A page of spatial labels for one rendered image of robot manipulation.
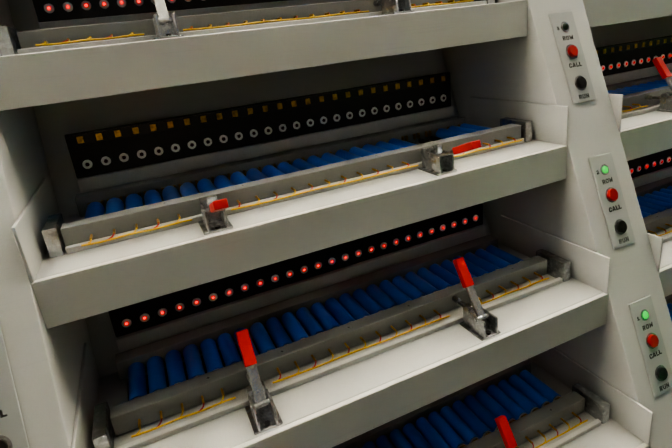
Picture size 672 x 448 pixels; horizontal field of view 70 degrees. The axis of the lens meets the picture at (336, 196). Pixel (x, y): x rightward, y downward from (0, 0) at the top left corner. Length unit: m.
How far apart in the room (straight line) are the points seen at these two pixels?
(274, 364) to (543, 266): 0.39
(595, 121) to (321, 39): 0.38
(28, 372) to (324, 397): 0.27
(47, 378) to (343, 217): 0.30
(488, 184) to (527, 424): 0.32
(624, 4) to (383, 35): 0.40
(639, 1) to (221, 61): 0.62
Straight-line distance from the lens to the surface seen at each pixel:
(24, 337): 0.48
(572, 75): 0.71
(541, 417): 0.74
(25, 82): 0.51
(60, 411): 0.49
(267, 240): 0.48
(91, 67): 0.50
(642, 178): 1.04
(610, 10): 0.82
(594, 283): 0.71
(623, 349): 0.73
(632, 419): 0.77
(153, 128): 0.63
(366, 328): 0.58
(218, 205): 0.41
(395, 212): 0.53
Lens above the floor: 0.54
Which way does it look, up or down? 2 degrees up
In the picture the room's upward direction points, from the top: 15 degrees counter-clockwise
